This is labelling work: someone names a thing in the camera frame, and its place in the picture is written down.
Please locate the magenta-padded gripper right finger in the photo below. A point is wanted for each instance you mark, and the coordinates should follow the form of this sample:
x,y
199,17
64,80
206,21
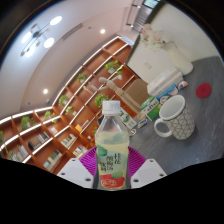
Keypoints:
x,y
150,171

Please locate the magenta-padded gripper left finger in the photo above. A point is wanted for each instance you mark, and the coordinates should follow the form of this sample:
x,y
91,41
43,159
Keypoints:
x,y
73,171

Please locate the yellow drink bottle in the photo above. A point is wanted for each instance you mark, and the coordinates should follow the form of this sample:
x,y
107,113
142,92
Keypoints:
x,y
112,150

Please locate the small snack packet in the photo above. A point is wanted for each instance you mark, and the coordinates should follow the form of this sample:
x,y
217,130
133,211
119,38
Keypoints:
x,y
133,131
141,124
182,85

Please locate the white mug, black line pattern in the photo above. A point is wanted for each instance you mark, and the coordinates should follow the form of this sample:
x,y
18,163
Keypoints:
x,y
180,125

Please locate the wooden shelf unit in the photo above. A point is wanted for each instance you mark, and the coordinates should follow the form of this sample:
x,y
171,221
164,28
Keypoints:
x,y
76,110

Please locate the recessed ceiling spotlight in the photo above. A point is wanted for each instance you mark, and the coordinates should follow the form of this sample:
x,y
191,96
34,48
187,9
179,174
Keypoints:
x,y
45,91
102,31

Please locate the wooden artist mannequin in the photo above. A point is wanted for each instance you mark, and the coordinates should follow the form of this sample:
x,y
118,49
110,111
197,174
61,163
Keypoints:
x,y
115,87

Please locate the flat round red coaster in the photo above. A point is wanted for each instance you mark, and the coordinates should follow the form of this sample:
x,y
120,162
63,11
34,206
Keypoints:
x,y
203,90

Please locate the white vase with pale flowers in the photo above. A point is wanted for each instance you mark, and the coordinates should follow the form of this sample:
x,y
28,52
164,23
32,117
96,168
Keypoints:
x,y
180,58

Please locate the branched ceiling lamp, round bulbs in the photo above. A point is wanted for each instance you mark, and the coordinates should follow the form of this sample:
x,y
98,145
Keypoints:
x,y
48,42

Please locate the ceiling air vent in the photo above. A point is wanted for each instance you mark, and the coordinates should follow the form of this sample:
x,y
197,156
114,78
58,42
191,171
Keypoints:
x,y
72,31

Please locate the grey curtain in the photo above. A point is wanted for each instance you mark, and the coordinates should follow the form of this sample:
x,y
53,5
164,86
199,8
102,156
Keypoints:
x,y
141,18

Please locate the window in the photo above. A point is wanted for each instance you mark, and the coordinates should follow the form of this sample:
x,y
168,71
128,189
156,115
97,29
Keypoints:
x,y
151,3

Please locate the white wall switch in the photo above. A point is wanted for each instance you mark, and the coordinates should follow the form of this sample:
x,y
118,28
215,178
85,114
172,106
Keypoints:
x,y
148,65

